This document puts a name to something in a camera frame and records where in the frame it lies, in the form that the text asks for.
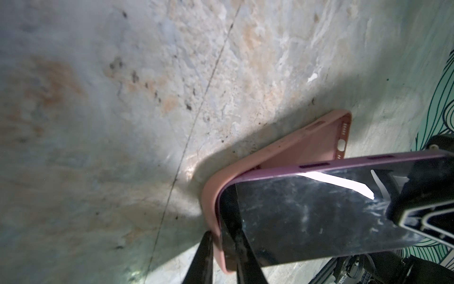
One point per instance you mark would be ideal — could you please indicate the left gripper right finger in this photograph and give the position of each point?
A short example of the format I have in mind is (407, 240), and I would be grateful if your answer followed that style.
(248, 270)

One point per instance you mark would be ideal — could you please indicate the pink phone case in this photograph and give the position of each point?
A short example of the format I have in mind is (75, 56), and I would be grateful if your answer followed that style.
(314, 143)

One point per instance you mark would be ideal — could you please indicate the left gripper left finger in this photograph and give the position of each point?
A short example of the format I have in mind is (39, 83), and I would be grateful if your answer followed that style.
(201, 268)

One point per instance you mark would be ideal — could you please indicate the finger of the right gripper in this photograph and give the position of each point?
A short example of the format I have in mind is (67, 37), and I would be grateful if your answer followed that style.
(426, 203)

